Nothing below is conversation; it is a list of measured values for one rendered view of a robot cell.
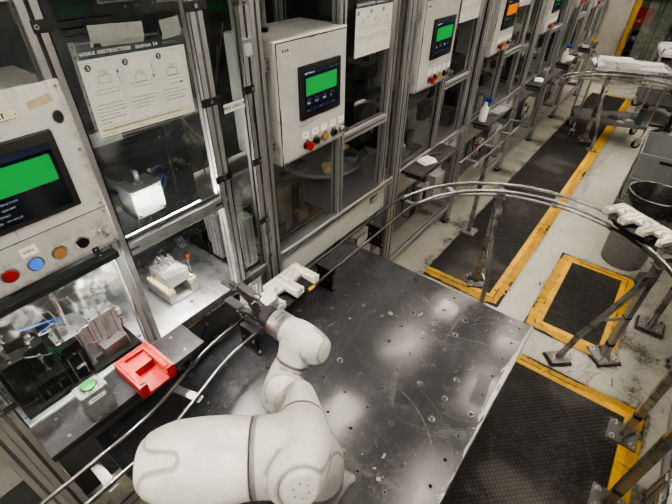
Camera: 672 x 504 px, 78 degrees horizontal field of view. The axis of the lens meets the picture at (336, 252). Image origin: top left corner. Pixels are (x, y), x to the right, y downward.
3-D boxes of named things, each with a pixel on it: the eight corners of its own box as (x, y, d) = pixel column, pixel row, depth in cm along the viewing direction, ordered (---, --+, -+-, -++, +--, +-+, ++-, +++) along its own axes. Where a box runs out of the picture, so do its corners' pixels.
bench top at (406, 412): (329, 712, 99) (330, 711, 97) (98, 443, 150) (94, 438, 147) (531, 333, 193) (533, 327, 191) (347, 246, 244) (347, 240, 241)
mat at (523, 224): (497, 308, 295) (497, 306, 294) (422, 273, 323) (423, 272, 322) (633, 99, 662) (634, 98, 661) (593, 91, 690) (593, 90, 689)
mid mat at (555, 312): (611, 365, 257) (612, 364, 257) (522, 324, 284) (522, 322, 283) (637, 280, 320) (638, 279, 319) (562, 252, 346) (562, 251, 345)
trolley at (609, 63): (566, 139, 532) (596, 58, 473) (563, 124, 574) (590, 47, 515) (643, 150, 510) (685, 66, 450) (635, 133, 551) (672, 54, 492)
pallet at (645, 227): (597, 220, 242) (604, 205, 236) (615, 216, 246) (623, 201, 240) (654, 257, 215) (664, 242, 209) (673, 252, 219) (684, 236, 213)
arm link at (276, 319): (296, 310, 130) (282, 301, 133) (275, 327, 124) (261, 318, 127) (297, 330, 136) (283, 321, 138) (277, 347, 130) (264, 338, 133)
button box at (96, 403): (94, 423, 127) (80, 400, 120) (81, 408, 131) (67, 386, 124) (118, 404, 132) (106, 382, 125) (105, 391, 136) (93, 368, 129)
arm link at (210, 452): (286, 493, 129) (214, 500, 128) (285, 437, 137) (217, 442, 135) (255, 515, 62) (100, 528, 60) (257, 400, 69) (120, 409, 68)
